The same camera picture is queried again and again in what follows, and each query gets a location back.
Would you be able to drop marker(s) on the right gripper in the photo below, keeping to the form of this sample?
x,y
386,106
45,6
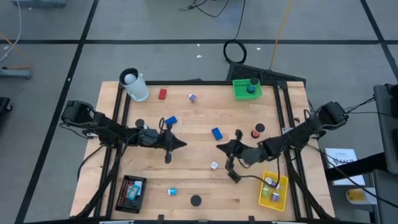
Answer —
x,y
240,152

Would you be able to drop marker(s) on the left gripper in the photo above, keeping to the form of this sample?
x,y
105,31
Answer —
x,y
164,140

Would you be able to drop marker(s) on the blue plastic box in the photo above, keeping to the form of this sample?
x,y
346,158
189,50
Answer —
x,y
171,120
216,133

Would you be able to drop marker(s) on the red sand hourglass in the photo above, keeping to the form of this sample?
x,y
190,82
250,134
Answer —
x,y
255,134

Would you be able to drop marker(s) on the black plastic box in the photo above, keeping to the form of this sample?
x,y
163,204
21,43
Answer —
x,y
235,178

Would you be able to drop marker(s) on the purple white USB charger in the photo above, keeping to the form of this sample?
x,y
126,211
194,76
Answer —
x,y
276,187
275,197
192,98

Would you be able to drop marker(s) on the red plastic box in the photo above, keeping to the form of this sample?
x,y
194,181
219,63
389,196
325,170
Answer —
x,y
162,94

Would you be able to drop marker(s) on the orange sand hourglass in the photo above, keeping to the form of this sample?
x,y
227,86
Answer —
x,y
196,200

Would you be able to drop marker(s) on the blue sand hourglass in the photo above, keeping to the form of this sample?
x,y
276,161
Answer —
x,y
251,90

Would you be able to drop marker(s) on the teal card case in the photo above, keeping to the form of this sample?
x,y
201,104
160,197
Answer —
x,y
133,192

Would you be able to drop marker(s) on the yellow plastic basket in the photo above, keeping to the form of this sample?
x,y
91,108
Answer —
x,y
282,199

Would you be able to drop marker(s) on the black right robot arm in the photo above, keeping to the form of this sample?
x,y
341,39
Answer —
x,y
298,136

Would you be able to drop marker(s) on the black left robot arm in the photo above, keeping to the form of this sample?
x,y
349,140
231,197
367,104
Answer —
x,y
109,129

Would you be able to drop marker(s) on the white sand hourglass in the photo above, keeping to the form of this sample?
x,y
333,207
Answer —
x,y
140,123

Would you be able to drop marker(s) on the blue white USB charger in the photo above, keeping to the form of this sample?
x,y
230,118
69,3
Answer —
x,y
173,191

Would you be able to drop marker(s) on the green plastic basket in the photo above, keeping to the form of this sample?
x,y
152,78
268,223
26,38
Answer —
x,y
239,93

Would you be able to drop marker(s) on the white cylindrical container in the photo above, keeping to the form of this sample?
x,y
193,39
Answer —
x,y
136,88

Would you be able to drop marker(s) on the black perforated panel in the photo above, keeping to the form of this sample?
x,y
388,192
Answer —
x,y
242,72

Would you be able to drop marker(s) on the black plastic tray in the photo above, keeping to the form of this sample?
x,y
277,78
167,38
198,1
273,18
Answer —
x,y
126,203

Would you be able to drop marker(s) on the white printed paper sheet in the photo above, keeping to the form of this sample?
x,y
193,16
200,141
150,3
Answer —
x,y
340,154

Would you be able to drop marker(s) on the black diagonal beam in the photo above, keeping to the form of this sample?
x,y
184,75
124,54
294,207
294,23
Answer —
x,y
357,168

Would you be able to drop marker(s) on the grey metal cabinet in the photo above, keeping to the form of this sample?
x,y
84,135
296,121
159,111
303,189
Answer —
x,y
387,130

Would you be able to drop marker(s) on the grey stand foot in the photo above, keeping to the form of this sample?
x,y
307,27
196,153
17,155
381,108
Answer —
x,y
15,73
38,3

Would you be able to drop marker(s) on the black floor object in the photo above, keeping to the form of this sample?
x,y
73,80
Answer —
x,y
3,107

